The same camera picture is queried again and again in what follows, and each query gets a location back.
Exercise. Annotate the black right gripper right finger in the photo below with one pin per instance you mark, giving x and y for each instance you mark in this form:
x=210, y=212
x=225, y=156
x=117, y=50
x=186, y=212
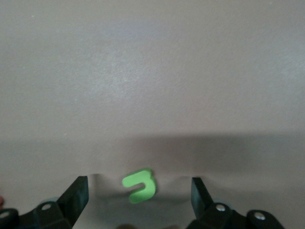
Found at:
x=200, y=200

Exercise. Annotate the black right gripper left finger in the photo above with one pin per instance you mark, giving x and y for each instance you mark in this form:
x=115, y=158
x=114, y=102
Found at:
x=74, y=198

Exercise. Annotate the green foam letter u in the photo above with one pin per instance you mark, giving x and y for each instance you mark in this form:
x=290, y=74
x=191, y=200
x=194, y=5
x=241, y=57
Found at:
x=149, y=186

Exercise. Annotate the brown table cover sheet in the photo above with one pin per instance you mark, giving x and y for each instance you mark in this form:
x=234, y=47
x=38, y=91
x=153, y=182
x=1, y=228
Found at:
x=143, y=71

